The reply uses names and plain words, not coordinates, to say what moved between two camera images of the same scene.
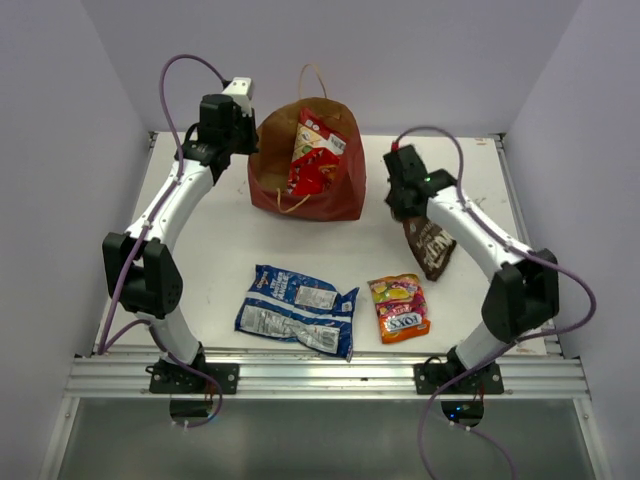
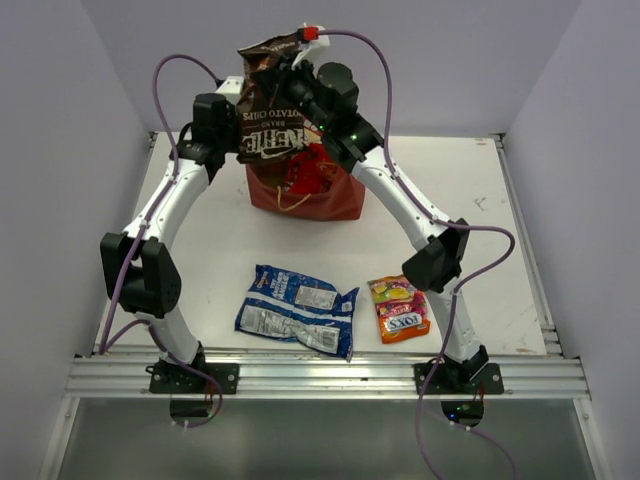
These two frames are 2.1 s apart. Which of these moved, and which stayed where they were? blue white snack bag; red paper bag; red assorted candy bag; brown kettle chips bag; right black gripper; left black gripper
Moved: brown kettle chips bag; right black gripper
Stayed: red paper bag; blue white snack bag; left black gripper; red assorted candy bag
